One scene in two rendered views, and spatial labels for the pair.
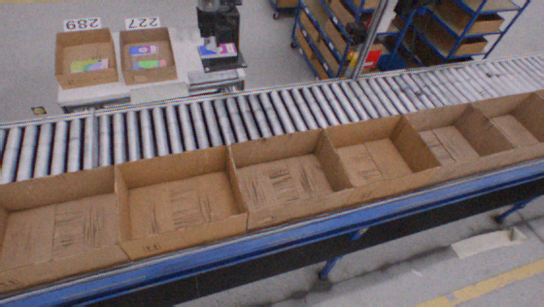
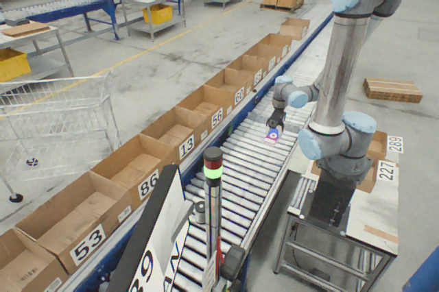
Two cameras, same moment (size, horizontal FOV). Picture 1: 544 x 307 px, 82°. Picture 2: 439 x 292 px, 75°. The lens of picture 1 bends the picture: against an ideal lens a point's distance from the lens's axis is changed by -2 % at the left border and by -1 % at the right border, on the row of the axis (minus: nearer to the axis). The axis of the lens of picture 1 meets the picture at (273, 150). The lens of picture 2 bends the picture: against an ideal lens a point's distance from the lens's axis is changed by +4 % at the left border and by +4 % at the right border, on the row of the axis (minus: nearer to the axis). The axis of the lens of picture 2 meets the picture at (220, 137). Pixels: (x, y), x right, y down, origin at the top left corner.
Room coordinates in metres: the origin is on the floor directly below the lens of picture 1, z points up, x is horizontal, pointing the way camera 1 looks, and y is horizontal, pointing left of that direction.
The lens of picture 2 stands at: (2.10, -0.72, 2.13)
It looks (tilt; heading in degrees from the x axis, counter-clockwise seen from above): 38 degrees down; 144
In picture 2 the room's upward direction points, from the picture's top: 1 degrees clockwise
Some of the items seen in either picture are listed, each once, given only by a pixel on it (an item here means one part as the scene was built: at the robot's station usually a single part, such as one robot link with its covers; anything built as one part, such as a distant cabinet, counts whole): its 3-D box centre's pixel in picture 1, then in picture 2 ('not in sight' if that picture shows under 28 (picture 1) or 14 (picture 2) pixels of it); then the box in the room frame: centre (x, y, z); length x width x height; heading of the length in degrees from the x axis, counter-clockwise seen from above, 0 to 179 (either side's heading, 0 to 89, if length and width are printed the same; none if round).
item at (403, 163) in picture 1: (374, 158); (136, 168); (0.84, -0.42, 0.96); 0.39 x 0.29 x 0.17; 116
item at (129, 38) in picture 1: (148, 54); (344, 164); (1.45, 0.81, 0.80); 0.38 x 0.28 x 0.10; 26
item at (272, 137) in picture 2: (218, 51); (273, 136); (1.19, 0.33, 1.10); 0.16 x 0.07 x 0.02; 114
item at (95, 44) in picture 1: (86, 56); (356, 141); (1.34, 1.12, 0.80); 0.38 x 0.28 x 0.10; 29
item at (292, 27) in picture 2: not in sight; (294, 29); (-0.52, 2.41, 0.96); 0.39 x 0.29 x 0.17; 116
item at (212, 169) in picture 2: not in sight; (212, 163); (1.64, -0.42, 1.62); 0.05 x 0.05 x 0.06
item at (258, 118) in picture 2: (94, 152); (271, 123); (0.76, 0.80, 0.76); 0.46 x 0.01 x 0.09; 26
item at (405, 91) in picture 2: not in sight; (390, 89); (0.45, 3.70, 0.06); 0.69 x 0.47 x 0.13; 42
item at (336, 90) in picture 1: (351, 114); (184, 252); (1.34, -0.40, 0.72); 0.52 x 0.05 x 0.05; 26
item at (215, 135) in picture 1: (215, 136); (245, 164); (1.00, 0.30, 0.72); 0.52 x 0.05 x 0.05; 26
